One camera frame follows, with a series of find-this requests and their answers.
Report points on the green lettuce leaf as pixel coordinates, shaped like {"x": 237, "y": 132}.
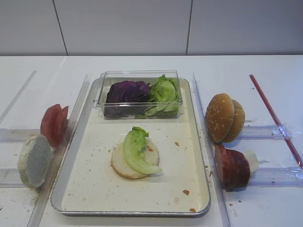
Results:
{"x": 133, "y": 146}

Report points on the green lettuce pile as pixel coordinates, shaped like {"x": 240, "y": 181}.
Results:
{"x": 164, "y": 91}

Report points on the front meat patty slice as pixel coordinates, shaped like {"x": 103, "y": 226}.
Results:
{"x": 223, "y": 164}

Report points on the meat patty slice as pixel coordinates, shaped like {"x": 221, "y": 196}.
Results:
{"x": 240, "y": 167}
{"x": 247, "y": 173}
{"x": 233, "y": 172}
{"x": 223, "y": 164}

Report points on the rear tomato slice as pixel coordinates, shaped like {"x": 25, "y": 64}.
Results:
{"x": 64, "y": 120}

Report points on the tomato slice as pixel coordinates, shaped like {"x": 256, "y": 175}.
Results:
{"x": 64, "y": 120}
{"x": 50, "y": 125}

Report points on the front tomato slice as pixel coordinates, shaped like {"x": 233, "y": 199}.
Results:
{"x": 50, "y": 125}

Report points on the purple cabbage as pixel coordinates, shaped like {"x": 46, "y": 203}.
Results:
{"x": 128, "y": 92}

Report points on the clear plastic container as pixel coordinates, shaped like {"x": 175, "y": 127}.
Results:
{"x": 130, "y": 110}

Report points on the round bottom bun slice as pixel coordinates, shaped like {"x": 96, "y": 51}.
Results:
{"x": 120, "y": 166}

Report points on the sesame bun top front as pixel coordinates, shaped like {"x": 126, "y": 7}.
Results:
{"x": 219, "y": 117}

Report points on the bun half behind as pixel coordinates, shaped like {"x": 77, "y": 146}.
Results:
{"x": 238, "y": 122}

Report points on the silver metal tray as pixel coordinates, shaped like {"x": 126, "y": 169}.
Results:
{"x": 88, "y": 185}

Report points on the white pusher block lower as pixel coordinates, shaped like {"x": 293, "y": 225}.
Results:
{"x": 252, "y": 161}

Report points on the clear strip far left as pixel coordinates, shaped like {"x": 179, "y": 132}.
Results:
{"x": 17, "y": 95}

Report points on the red straw strip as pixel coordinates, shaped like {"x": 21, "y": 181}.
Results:
{"x": 277, "y": 122}

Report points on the clear long rail right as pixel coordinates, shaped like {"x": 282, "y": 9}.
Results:
{"x": 210, "y": 153}

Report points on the clear long rail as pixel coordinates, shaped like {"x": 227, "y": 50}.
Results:
{"x": 210, "y": 153}
{"x": 46, "y": 188}

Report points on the clear long rail left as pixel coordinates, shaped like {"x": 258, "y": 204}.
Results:
{"x": 46, "y": 188}

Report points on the clear rail upper right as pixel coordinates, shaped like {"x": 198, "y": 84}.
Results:
{"x": 267, "y": 132}

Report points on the clear rail upper left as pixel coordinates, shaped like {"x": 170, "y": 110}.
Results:
{"x": 17, "y": 135}

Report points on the clear rail lower right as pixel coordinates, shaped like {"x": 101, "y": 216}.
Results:
{"x": 277, "y": 177}

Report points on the clear rail lower left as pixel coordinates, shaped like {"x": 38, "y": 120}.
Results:
{"x": 10, "y": 178}

